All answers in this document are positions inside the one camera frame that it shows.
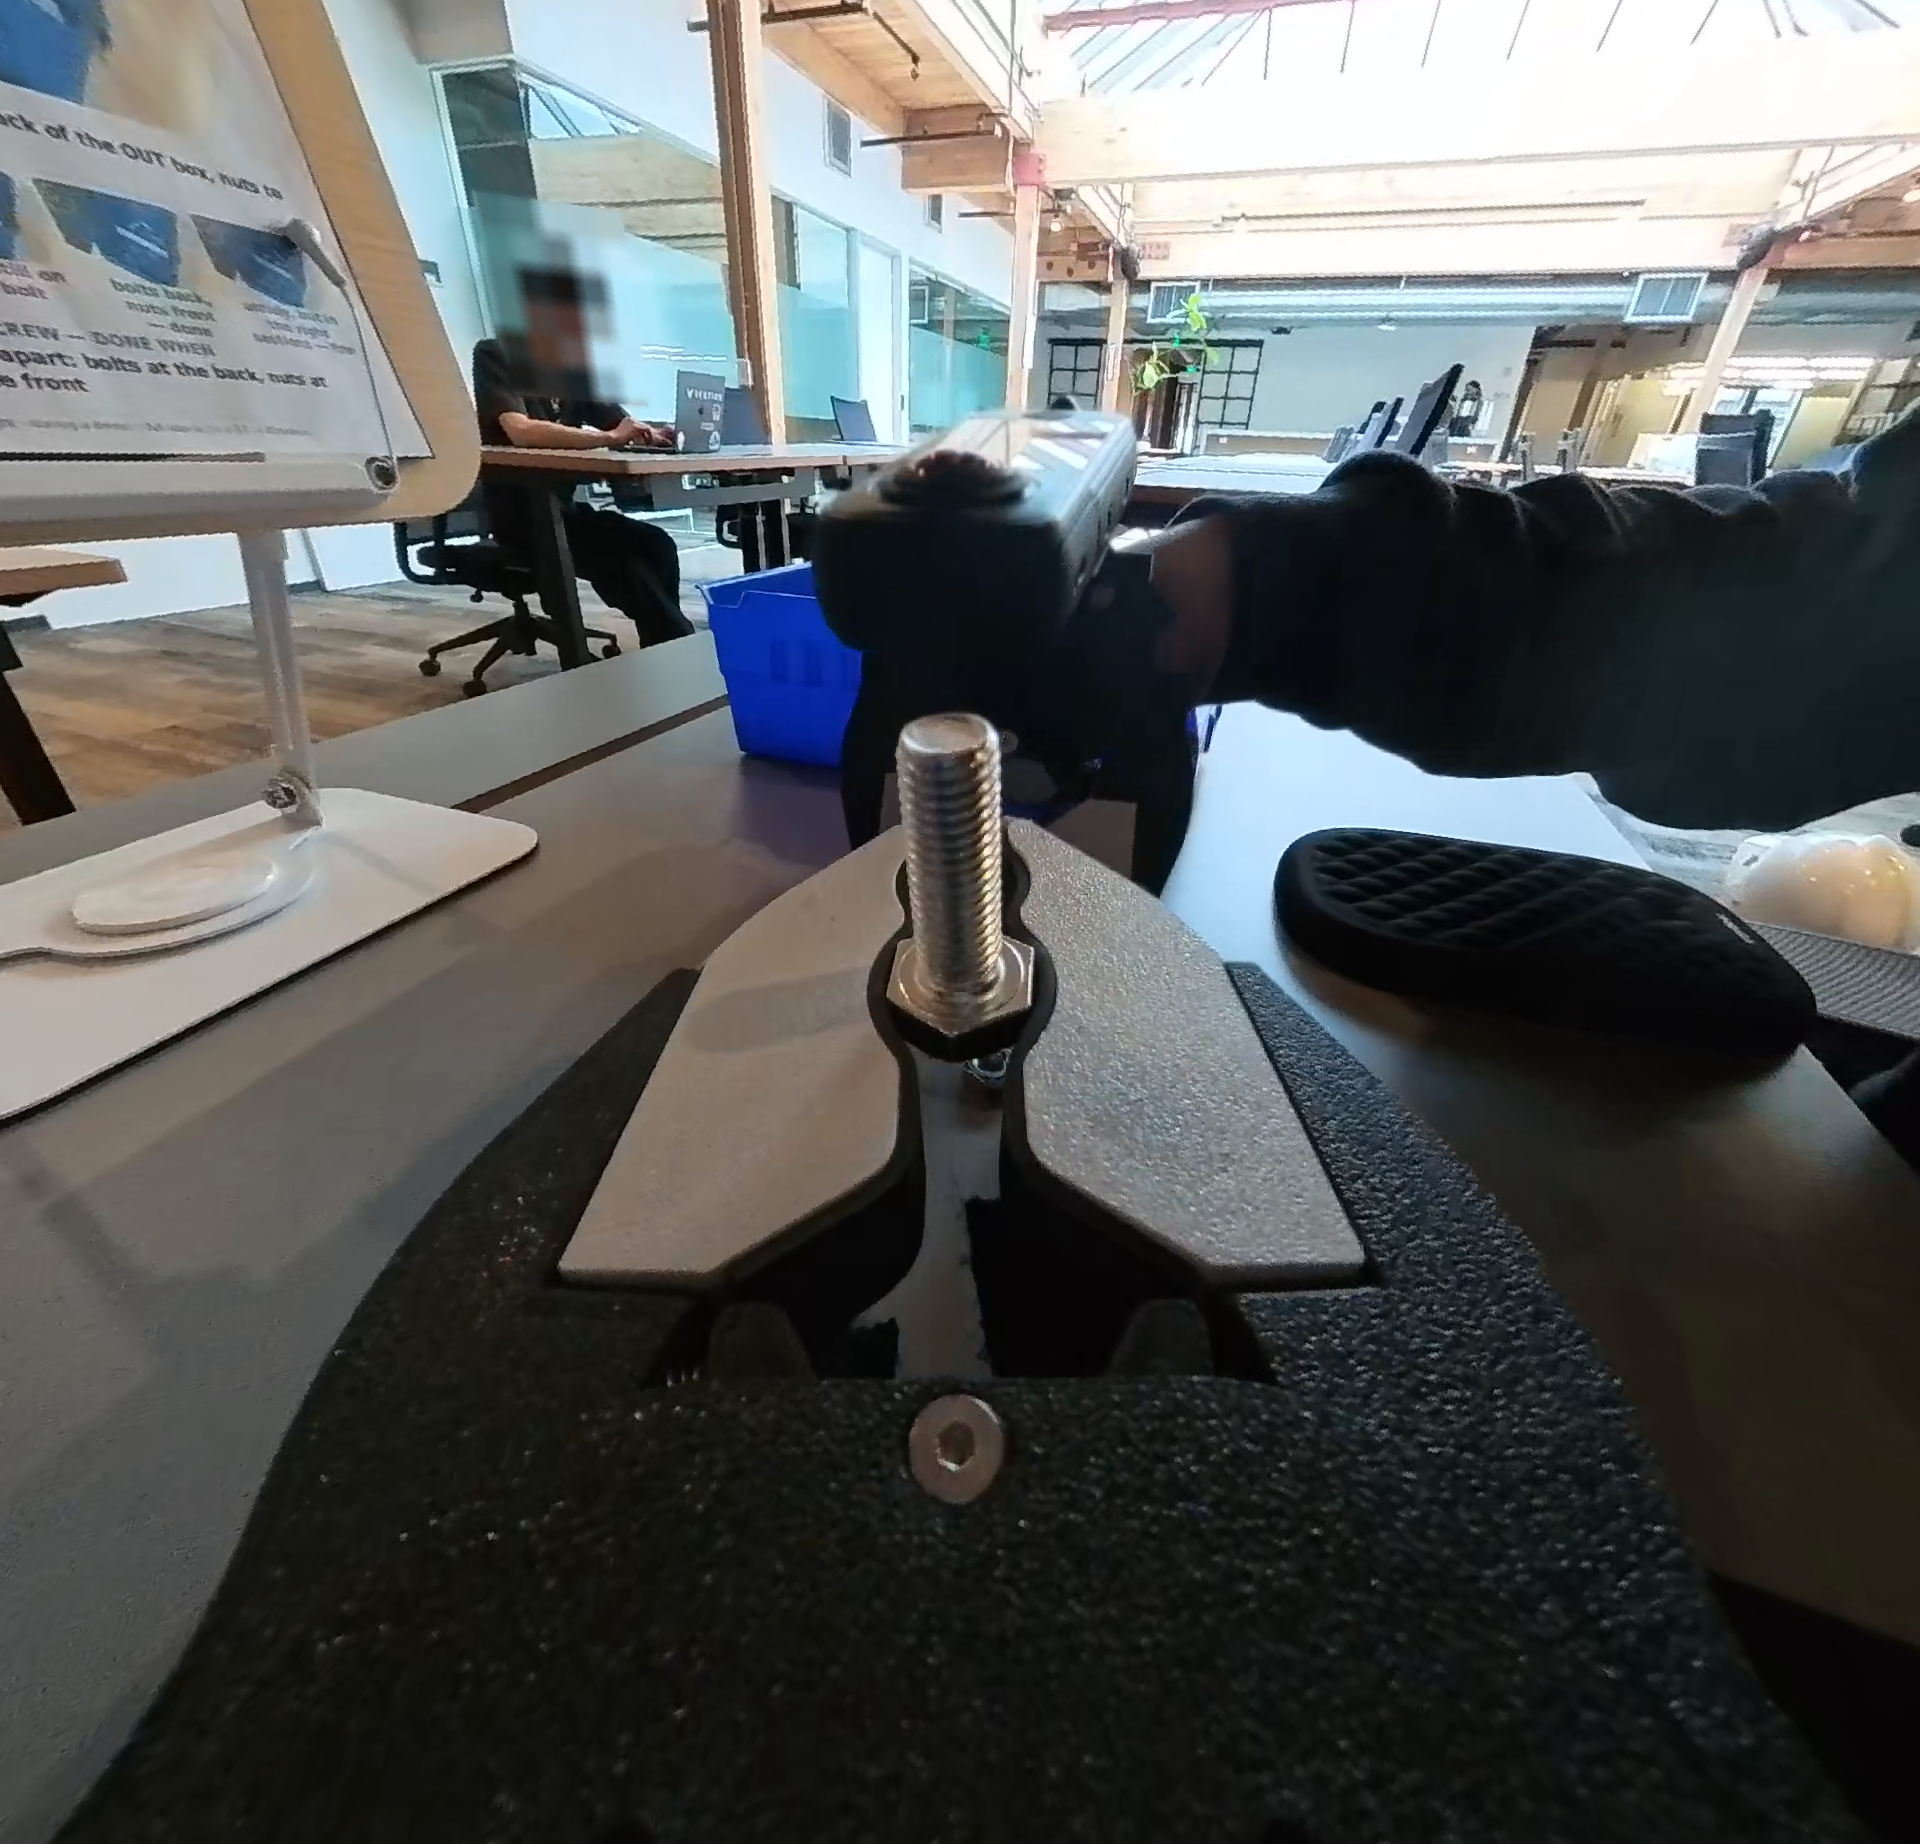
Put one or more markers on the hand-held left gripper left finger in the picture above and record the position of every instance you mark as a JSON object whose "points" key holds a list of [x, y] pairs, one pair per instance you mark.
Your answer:
{"points": [[750, 1125]]}

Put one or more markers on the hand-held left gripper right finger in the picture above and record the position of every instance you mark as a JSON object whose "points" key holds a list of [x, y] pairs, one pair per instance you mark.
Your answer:
{"points": [[1185, 1125]]}

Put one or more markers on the blue plastic bin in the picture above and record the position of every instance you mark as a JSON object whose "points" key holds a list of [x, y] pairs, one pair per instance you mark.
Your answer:
{"points": [[780, 659]]}

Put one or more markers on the silver hex bolt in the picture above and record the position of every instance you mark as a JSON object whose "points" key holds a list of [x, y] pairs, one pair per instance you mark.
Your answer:
{"points": [[948, 855]]}

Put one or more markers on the person's right forearm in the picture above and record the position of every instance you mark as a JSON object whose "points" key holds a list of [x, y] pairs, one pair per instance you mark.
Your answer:
{"points": [[1502, 630]]}

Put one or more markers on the person's right hand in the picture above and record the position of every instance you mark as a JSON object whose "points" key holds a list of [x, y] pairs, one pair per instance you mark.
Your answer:
{"points": [[1192, 615]]}

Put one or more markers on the wooden desk black legs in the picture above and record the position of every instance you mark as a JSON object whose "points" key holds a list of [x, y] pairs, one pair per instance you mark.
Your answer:
{"points": [[750, 461], [60, 570]]}

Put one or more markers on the dark laptop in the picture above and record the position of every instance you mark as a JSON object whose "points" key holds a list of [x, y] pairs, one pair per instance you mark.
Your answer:
{"points": [[702, 411]]}

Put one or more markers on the green potted plant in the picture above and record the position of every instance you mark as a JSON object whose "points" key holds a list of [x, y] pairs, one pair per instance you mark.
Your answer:
{"points": [[1185, 327]]}

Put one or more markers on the black quilted wrist rest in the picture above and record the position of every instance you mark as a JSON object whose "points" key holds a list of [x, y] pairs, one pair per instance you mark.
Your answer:
{"points": [[1502, 930]]}

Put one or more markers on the black computer monitor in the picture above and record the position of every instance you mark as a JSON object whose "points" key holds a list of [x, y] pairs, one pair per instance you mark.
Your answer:
{"points": [[1427, 411], [1369, 430]]}

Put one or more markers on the white document stand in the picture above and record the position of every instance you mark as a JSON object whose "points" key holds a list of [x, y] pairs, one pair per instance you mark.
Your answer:
{"points": [[377, 855]]}

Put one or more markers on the black office chair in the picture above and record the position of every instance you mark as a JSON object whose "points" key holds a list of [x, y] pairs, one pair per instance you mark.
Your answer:
{"points": [[450, 554]]}

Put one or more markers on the white rounded lumpy object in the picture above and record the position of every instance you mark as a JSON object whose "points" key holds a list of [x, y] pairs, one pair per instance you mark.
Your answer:
{"points": [[1832, 884]]}

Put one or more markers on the printed instruction sheet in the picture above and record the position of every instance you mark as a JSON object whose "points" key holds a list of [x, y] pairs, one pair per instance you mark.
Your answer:
{"points": [[152, 342]]}

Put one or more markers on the wooden ceiling post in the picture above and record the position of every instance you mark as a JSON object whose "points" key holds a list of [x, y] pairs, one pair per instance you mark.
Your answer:
{"points": [[743, 222]]}

